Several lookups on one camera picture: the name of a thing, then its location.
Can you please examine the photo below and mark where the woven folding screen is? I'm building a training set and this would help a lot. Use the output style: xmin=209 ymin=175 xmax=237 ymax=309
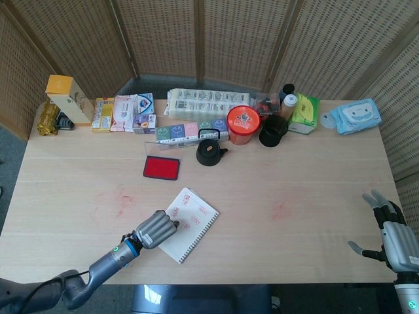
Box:
xmin=0 ymin=0 xmax=419 ymax=184

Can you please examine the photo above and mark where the black mesh pen holder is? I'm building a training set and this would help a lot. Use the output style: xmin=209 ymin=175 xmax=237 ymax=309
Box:
xmin=259 ymin=114 xmax=289 ymax=148

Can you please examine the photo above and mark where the clear plastic food container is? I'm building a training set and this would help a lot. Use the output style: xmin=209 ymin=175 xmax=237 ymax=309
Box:
xmin=255 ymin=92 xmax=282 ymax=117

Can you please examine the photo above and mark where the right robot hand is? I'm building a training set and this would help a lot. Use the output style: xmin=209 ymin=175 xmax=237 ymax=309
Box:
xmin=347 ymin=189 xmax=419 ymax=274

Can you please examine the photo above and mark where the white round plastic lid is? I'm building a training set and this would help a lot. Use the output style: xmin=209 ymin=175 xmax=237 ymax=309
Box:
xmin=319 ymin=112 xmax=335 ymax=129

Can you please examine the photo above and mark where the dark grey plastic holder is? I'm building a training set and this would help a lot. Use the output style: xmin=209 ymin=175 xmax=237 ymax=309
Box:
xmin=54 ymin=112 xmax=75 ymax=131

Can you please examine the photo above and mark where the yellow flat box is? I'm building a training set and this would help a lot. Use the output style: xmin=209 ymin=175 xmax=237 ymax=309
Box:
xmin=90 ymin=97 xmax=115 ymax=133

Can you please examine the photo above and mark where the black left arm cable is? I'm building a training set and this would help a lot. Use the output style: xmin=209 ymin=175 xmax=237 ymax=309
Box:
xmin=16 ymin=270 xmax=91 ymax=311

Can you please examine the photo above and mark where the large clear tissue pack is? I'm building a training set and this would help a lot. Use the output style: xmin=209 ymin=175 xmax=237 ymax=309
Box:
xmin=164 ymin=88 xmax=255 ymax=120

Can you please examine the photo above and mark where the dark robot base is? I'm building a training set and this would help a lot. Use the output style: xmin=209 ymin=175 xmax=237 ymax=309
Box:
xmin=130 ymin=283 xmax=272 ymax=314

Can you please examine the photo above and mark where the brown bottle white cap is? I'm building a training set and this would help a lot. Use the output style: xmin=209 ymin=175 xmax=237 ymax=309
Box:
xmin=281 ymin=94 xmax=297 ymax=122

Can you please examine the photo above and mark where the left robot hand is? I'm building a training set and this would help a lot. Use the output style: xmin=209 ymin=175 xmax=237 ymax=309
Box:
xmin=133 ymin=210 xmax=180 ymax=250

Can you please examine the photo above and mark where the multicolour pocket tissue row pack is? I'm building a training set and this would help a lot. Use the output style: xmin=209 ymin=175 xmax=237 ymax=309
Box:
xmin=155 ymin=118 xmax=230 ymax=145

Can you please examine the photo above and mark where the white spiral notebook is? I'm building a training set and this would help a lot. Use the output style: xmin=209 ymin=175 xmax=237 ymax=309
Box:
xmin=158 ymin=187 xmax=220 ymax=265

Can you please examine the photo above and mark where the orange instant noodle cup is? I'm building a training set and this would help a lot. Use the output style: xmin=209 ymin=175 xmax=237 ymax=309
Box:
xmin=227 ymin=105 xmax=262 ymax=145

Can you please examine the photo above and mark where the gold foil pack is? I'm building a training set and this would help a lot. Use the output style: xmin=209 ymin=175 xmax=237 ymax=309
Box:
xmin=36 ymin=101 xmax=61 ymax=137

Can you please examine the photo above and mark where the green tissue pack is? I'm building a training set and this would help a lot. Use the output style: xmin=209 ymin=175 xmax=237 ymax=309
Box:
xmin=287 ymin=94 xmax=321 ymax=135

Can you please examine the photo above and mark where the purple small box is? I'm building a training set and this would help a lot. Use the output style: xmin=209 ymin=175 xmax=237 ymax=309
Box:
xmin=132 ymin=113 xmax=157 ymax=135

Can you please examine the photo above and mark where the blue and white soap box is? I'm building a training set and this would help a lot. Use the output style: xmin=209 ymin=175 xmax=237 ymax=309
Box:
xmin=134 ymin=92 xmax=155 ymax=116

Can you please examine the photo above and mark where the tall cream gift box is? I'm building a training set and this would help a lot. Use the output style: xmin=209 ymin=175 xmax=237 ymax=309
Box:
xmin=45 ymin=75 xmax=95 ymax=127

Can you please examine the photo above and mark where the black teapot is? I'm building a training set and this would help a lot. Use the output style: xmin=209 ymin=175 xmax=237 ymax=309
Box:
xmin=195 ymin=128 xmax=229 ymax=167

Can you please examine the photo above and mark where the red ink pad clear lid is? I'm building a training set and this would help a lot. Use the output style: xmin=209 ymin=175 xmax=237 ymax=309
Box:
xmin=142 ymin=141 xmax=183 ymax=181

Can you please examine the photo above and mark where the light blue wet wipes pack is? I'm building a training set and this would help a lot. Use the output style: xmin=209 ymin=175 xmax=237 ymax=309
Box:
xmin=329 ymin=98 xmax=383 ymax=135

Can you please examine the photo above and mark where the pink wet wipes pack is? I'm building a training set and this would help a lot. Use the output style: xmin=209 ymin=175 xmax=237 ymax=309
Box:
xmin=110 ymin=94 xmax=138 ymax=133

